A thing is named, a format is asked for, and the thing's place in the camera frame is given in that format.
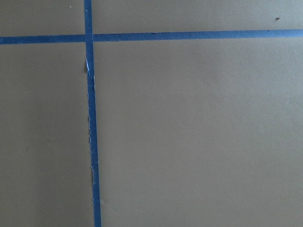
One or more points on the long vertical blue tape strip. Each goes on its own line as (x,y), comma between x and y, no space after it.
(93,139)

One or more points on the long horizontal blue tape strip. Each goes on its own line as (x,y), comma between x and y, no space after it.
(41,39)

